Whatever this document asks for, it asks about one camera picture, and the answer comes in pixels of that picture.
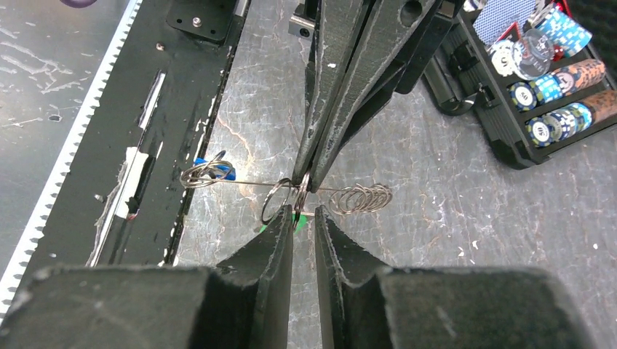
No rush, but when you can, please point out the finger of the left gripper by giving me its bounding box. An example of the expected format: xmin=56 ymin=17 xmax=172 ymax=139
xmin=309 ymin=1 xmax=440 ymax=193
xmin=292 ymin=1 xmax=374 ymax=185

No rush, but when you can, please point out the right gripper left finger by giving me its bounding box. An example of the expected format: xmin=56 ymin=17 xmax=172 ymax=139
xmin=1 ymin=206 xmax=293 ymax=348

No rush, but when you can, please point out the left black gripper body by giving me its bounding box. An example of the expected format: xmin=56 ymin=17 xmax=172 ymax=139
xmin=288 ymin=0 xmax=466 ymax=145

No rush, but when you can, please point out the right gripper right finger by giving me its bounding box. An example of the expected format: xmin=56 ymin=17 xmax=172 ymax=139
xmin=314 ymin=206 xmax=595 ymax=348

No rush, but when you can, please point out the green key tag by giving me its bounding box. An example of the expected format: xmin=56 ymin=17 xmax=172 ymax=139
xmin=258 ymin=214 xmax=309 ymax=233

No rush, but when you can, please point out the blue key tag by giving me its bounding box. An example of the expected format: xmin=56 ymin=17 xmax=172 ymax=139
xmin=194 ymin=158 xmax=236 ymax=181

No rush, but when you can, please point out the metal key organizer plate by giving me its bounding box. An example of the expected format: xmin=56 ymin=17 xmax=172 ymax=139
xmin=180 ymin=151 xmax=394 ymax=225

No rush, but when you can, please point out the black poker chip case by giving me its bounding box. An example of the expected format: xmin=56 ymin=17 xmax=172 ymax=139
xmin=424 ymin=1 xmax=616 ymax=169

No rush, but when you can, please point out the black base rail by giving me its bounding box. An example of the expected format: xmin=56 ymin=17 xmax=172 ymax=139
xmin=21 ymin=1 xmax=249 ymax=284

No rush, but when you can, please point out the grey slotted cable duct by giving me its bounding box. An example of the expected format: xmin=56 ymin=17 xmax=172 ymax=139
xmin=1 ymin=1 xmax=141 ymax=316

